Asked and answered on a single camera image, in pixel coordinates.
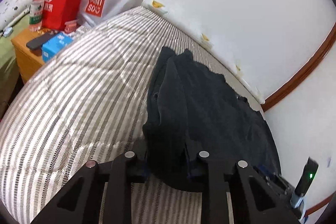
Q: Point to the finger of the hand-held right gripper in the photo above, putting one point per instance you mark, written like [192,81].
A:
[275,180]

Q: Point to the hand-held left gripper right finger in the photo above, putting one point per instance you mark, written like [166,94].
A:
[194,169]

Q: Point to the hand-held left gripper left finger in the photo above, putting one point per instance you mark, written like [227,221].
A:
[139,166]

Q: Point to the black sweatshirt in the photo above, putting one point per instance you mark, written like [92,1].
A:
[210,108]

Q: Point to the striped mattress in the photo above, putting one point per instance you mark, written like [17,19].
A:
[78,82]

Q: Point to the blue box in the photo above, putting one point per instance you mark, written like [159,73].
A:
[53,47]

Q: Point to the small pink box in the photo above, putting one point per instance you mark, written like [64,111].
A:
[71,27]

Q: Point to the wooden nightstand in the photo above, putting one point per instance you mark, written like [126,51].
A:
[25,56]

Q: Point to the black phone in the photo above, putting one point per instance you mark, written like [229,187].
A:
[36,42]

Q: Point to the green bedsheet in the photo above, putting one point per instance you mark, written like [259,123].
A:
[6,64]

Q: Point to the clear water bottle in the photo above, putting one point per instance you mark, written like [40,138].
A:
[35,14]

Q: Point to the white patterned pillow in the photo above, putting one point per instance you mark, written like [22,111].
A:
[13,7]

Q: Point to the wooden wall trim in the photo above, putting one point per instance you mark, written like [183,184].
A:
[309,66]

